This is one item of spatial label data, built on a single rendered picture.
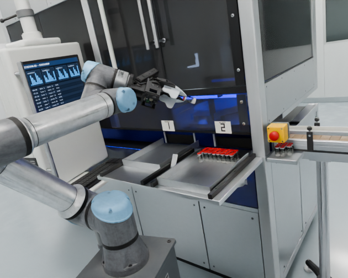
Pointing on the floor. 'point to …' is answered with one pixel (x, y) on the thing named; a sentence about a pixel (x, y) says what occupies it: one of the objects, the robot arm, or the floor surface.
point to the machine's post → (259, 131)
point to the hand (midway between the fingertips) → (182, 96)
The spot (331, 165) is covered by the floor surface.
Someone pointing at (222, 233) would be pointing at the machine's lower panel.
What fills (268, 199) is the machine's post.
